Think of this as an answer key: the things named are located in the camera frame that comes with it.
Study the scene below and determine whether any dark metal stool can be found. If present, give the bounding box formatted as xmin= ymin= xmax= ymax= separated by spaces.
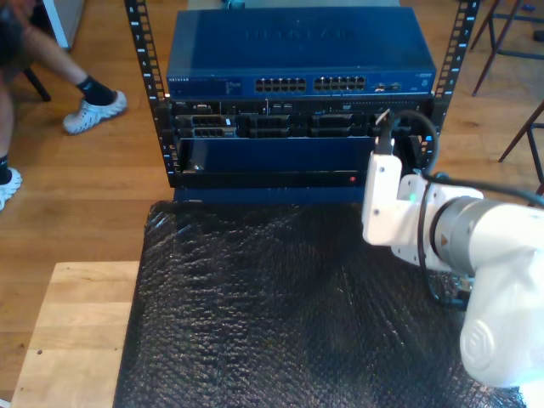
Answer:
xmin=499 ymin=99 xmax=544 ymax=197

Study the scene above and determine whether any black rack shelf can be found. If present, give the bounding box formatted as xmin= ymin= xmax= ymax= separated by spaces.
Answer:
xmin=177 ymin=136 xmax=426 ymax=190

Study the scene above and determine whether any black rack server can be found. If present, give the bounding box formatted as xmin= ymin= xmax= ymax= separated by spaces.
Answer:
xmin=169 ymin=98 xmax=434 ymax=140

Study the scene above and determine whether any black bubble mat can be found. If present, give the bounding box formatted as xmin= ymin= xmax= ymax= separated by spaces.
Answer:
xmin=112 ymin=199 xmax=528 ymax=408

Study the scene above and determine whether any dark metal chair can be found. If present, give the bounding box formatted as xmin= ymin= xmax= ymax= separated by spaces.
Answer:
xmin=469 ymin=0 xmax=544 ymax=97

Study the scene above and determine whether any person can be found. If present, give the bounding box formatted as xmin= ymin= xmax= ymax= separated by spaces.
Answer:
xmin=0 ymin=0 xmax=128 ymax=213

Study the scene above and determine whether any dark brown chair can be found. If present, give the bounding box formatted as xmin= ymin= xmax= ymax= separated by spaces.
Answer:
xmin=20 ymin=65 xmax=52 ymax=103

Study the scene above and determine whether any white table leg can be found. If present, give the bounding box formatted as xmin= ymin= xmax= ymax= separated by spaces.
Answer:
xmin=42 ymin=0 xmax=86 ymax=51

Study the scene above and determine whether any thin black cable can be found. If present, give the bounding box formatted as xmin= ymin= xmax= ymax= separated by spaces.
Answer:
xmin=372 ymin=108 xmax=544 ymax=309

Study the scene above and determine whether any blue rack base plate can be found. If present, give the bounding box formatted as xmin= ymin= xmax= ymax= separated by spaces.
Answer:
xmin=173 ymin=185 xmax=367 ymax=206

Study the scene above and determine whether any black rack post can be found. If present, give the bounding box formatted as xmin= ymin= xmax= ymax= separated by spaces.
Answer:
xmin=418 ymin=0 xmax=484 ymax=171
xmin=123 ymin=0 xmax=179 ymax=188

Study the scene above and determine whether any blue network switch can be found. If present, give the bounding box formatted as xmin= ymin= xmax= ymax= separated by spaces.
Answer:
xmin=164 ymin=7 xmax=438 ymax=101

